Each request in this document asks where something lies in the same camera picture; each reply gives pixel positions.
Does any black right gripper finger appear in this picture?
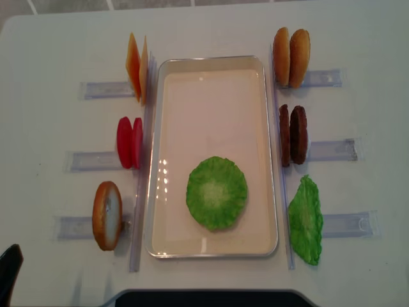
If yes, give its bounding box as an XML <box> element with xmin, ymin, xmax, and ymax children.
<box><xmin>0</xmin><ymin>244</ymin><xmax>24</xmax><ymax>307</ymax></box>

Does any golden bun half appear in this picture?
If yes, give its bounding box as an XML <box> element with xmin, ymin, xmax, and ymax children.
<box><xmin>289</xmin><ymin>29</ymin><xmax>311</xmax><ymax>88</ymax></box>
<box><xmin>273</xmin><ymin>27</ymin><xmax>290</xmax><ymax>86</ymax></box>

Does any white rectangular tray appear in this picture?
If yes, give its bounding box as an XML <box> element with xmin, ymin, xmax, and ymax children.
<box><xmin>144</xmin><ymin>56</ymin><xmax>279</xmax><ymax>258</ymax></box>

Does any clear patty holder rail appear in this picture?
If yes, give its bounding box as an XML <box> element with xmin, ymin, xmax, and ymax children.
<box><xmin>306</xmin><ymin>138</ymin><xmax>364</xmax><ymax>162</ymax></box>

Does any right pale cheese slice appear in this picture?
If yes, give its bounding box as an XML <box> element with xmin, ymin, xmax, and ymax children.
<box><xmin>139</xmin><ymin>36</ymin><xmax>148</xmax><ymax>105</ymax></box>

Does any red tomato slice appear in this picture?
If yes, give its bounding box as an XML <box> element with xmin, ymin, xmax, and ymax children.
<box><xmin>131</xmin><ymin>118</ymin><xmax>143</xmax><ymax>169</ymax></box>
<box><xmin>116</xmin><ymin>116</ymin><xmax>132</xmax><ymax>169</ymax></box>

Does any brown-crusted bread slice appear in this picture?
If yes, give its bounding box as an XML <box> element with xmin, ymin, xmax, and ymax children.
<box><xmin>92</xmin><ymin>181</ymin><xmax>122</xmax><ymax>251</ymax></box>

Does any right brown meat patty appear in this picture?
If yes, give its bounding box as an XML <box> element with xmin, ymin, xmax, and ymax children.
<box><xmin>289</xmin><ymin>106</ymin><xmax>308</xmax><ymax>164</ymax></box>

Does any brown meat patty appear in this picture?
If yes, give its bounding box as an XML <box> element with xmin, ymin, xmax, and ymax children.
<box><xmin>289</xmin><ymin>106</ymin><xmax>308</xmax><ymax>164</ymax></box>
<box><xmin>279</xmin><ymin>104</ymin><xmax>290</xmax><ymax>167</ymax></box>

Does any right golden bun half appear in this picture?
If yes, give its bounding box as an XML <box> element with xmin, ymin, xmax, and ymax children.
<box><xmin>289</xmin><ymin>29</ymin><xmax>311</xmax><ymax>88</ymax></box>

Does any flat green lettuce leaf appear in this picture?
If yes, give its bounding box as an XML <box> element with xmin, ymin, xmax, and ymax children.
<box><xmin>186</xmin><ymin>156</ymin><xmax>248</xmax><ymax>232</ymax></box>

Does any upright green lettuce leaf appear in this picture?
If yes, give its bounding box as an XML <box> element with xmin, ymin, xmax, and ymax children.
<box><xmin>288</xmin><ymin>175</ymin><xmax>323</xmax><ymax>266</ymax></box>

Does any left brown meat patty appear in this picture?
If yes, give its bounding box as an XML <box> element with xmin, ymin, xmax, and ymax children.
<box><xmin>279</xmin><ymin>104</ymin><xmax>290</xmax><ymax>167</ymax></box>

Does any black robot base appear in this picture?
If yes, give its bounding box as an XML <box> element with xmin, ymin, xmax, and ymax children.
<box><xmin>115</xmin><ymin>290</ymin><xmax>313</xmax><ymax>307</ymax></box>

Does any clear lettuce holder rail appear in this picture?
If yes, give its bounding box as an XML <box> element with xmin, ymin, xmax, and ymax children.
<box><xmin>322</xmin><ymin>210</ymin><xmax>381</xmax><ymax>239</ymax></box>

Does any clear cheese holder rail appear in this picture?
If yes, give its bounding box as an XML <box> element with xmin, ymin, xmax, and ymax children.
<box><xmin>78</xmin><ymin>81</ymin><xmax>135</xmax><ymax>100</ymax></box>

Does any left orange cheese slice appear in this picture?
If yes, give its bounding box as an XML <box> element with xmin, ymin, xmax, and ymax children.
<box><xmin>125</xmin><ymin>33</ymin><xmax>141</xmax><ymax>101</ymax></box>

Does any clear bread holder rail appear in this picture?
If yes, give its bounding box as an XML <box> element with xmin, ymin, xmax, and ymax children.
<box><xmin>52</xmin><ymin>216</ymin><xmax>133</xmax><ymax>241</ymax></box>

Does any clear tomato holder rail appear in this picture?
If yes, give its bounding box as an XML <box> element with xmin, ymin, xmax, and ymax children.
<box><xmin>64</xmin><ymin>151</ymin><xmax>123</xmax><ymax>173</ymax></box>

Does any left golden bun half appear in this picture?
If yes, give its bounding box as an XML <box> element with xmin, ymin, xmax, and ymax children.
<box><xmin>273</xmin><ymin>27</ymin><xmax>290</xmax><ymax>86</ymax></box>

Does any clear bun holder rail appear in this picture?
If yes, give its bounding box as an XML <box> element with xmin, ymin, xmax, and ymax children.
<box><xmin>276</xmin><ymin>67</ymin><xmax>348</xmax><ymax>90</ymax></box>

